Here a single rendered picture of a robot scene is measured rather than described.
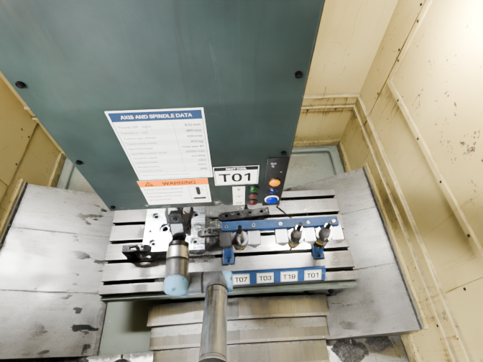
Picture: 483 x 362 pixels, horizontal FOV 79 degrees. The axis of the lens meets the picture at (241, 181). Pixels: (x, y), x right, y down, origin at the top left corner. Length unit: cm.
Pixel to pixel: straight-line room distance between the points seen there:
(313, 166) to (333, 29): 94
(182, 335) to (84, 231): 84
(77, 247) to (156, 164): 135
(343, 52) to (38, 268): 196
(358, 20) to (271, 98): 126
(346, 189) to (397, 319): 72
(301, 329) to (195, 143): 122
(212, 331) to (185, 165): 51
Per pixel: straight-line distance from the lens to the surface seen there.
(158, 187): 70
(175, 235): 106
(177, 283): 100
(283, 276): 143
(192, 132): 54
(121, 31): 44
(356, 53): 182
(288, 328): 159
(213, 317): 97
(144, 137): 57
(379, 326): 166
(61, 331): 183
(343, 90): 196
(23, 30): 49
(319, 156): 227
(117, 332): 180
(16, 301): 188
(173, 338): 162
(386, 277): 169
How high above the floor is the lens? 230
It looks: 56 degrees down
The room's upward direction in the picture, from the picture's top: straight up
